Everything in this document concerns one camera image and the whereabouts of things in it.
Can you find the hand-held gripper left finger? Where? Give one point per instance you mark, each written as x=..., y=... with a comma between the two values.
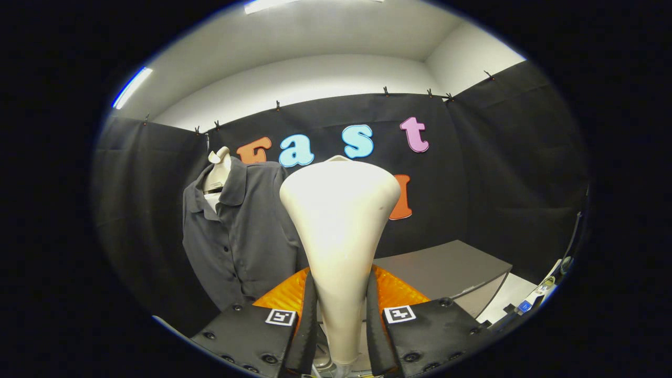
x=307, y=336

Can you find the cream garment hanger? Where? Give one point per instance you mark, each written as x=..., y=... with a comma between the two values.
x=218, y=170

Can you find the grey cabinet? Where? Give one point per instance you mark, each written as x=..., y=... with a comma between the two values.
x=446, y=268

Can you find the grey button-up shirt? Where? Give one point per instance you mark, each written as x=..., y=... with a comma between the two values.
x=252, y=236

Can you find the ceiling light panel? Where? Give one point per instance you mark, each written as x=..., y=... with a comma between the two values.
x=268, y=5

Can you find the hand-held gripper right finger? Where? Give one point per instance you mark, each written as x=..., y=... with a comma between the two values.
x=375, y=336

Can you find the ceiling light strip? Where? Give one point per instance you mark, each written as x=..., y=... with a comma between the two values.
x=132, y=87

